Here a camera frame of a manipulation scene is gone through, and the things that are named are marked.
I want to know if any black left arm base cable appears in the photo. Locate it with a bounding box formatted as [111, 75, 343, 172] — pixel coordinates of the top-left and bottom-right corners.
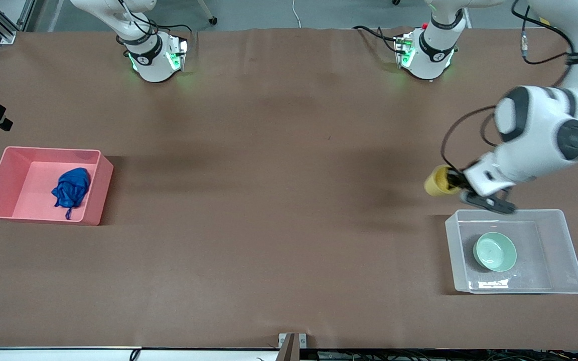
[353, 25, 404, 54]

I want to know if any brown table cover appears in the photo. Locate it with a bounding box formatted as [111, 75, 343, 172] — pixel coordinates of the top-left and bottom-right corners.
[0, 28, 578, 350]

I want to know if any chair leg with caster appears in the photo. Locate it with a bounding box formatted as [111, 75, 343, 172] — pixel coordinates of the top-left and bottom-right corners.
[196, 0, 218, 25]

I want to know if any black arm base cable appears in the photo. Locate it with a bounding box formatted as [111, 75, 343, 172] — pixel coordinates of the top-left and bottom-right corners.
[353, 25, 404, 54]
[118, 0, 195, 37]

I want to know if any metal table edge bracket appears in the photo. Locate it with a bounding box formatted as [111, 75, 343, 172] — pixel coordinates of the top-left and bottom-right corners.
[278, 333, 308, 361]

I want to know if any pink plastic bin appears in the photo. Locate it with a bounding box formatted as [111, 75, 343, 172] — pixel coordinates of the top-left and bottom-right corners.
[0, 146, 114, 226]

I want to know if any mint green bowl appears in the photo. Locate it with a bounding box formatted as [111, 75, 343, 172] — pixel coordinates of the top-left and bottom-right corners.
[473, 232, 517, 273]

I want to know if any black right arm base cable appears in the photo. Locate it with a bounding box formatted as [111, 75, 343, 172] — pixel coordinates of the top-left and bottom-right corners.
[118, 0, 195, 37]

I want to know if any clear plastic box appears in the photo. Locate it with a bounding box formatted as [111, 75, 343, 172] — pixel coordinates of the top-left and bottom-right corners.
[445, 209, 578, 295]

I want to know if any yellow plastic cup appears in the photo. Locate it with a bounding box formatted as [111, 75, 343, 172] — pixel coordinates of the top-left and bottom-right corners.
[423, 165, 463, 197]

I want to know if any blue cloth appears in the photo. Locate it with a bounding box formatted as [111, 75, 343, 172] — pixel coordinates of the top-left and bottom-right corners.
[51, 167, 91, 220]

